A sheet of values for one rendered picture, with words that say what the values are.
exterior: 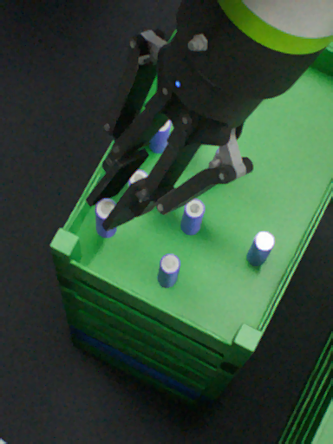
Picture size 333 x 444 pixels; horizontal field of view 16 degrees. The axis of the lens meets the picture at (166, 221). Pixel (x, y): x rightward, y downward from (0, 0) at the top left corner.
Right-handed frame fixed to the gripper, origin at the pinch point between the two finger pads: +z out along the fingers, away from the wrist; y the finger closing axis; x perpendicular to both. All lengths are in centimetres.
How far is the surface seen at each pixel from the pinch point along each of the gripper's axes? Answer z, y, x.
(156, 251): 14.2, -2.6, -8.9
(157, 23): 47, 35, -53
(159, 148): 10.6, 5.4, -13.1
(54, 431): 65, -7, -14
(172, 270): 8.9, -5.9, -5.6
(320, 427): 21.7, -24.7, -18.9
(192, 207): 6.7, -2.1, -9.7
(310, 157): 6.8, -2.6, -24.9
